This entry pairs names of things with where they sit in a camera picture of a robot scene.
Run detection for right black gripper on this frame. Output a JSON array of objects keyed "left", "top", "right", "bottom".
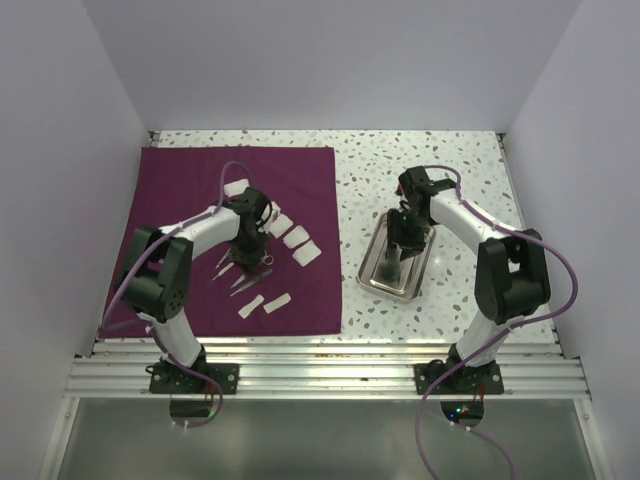
[{"left": 386, "top": 208, "right": 432, "bottom": 262}]

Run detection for steel scalpel handle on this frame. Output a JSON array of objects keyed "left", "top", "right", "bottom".
[{"left": 378, "top": 257, "right": 402, "bottom": 283}]

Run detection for steel scissors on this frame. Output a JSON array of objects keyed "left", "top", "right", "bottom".
[{"left": 261, "top": 254, "right": 274, "bottom": 266}]

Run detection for steel forceps with rings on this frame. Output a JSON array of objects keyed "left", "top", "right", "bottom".
[{"left": 215, "top": 250, "right": 229, "bottom": 269}]

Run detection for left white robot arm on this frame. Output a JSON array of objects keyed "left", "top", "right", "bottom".
[{"left": 113, "top": 187, "right": 273, "bottom": 393}]

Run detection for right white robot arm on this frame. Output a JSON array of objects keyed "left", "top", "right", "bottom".
[{"left": 382, "top": 167, "right": 551, "bottom": 393}]

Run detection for steel instrument tray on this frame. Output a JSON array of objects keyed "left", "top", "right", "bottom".
[{"left": 356, "top": 213, "right": 436, "bottom": 302}]

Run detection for white bandage strip right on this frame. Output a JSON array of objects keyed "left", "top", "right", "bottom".
[{"left": 263, "top": 293, "right": 291, "bottom": 314}]

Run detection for white bandage strip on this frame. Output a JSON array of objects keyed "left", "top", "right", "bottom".
[
  {"left": 263, "top": 293, "right": 291, "bottom": 314},
  {"left": 238, "top": 295, "right": 264, "bottom": 319}
]

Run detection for purple cloth mat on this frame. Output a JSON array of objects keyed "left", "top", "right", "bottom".
[{"left": 112, "top": 146, "right": 342, "bottom": 337}]

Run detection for white bandage strip left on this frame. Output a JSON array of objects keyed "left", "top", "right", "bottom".
[{"left": 238, "top": 295, "right": 264, "bottom": 319}]

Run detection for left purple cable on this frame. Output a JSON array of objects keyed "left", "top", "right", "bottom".
[{"left": 99, "top": 160, "right": 256, "bottom": 431}]

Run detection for purple cable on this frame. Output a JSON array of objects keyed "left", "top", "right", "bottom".
[
  {"left": 409, "top": 164, "right": 581, "bottom": 480},
  {"left": 99, "top": 160, "right": 256, "bottom": 431}
]

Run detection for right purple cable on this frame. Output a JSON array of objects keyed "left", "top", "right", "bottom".
[{"left": 409, "top": 164, "right": 581, "bottom": 480}]

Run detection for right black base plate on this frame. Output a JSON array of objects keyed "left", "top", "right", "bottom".
[{"left": 413, "top": 358, "right": 505, "bottom": 395}]

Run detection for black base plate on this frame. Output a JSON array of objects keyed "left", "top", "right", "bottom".
[
  {"left": 145, "top": 357, "right": 240, "bottom": 395},
  {"left": 413, "top": 358, "right": 505, "bottom": 395}
]

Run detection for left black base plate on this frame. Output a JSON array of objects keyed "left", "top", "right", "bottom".
[{"left": 145, "top": 357, "right": 240, "bottom": 395}]

